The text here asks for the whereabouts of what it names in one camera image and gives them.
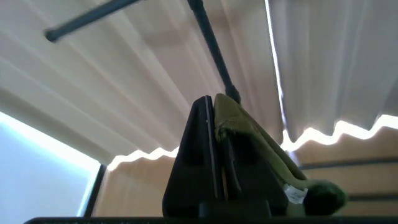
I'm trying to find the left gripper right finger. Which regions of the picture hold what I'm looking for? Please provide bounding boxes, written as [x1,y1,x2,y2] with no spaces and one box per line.
[217,132,289,217]

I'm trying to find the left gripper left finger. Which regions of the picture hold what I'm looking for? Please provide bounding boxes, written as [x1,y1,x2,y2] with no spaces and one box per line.
[162,95,218,218]

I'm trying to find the green long-sleeved shirt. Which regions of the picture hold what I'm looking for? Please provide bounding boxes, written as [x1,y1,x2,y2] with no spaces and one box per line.
[213,93,348,217]

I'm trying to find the black clothes rack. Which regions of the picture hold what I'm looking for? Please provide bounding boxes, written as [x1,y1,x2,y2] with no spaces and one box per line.
[44,0,398,202]

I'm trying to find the beige curtain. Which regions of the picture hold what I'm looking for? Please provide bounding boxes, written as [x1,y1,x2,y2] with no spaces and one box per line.
[0,0,398,166]

